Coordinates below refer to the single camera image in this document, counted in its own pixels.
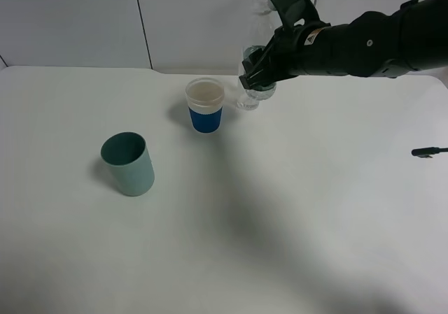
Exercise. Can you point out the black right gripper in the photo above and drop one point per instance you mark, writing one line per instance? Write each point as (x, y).
(264, 65)

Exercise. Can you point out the clear bottle with green label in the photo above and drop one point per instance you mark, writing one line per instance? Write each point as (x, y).
(260, 30)

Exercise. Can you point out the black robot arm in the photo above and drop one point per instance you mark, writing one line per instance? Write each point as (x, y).
(373, 45)

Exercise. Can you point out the blue sleeved white paper cup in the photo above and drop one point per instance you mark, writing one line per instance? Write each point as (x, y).
(205, 97)

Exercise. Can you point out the teal plastic cup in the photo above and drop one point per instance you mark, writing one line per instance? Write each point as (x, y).
(128, 161)

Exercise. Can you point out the tall clear glass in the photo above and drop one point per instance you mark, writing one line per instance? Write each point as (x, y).
(244, 101)

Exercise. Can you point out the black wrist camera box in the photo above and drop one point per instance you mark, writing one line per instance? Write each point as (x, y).
(292, 11)

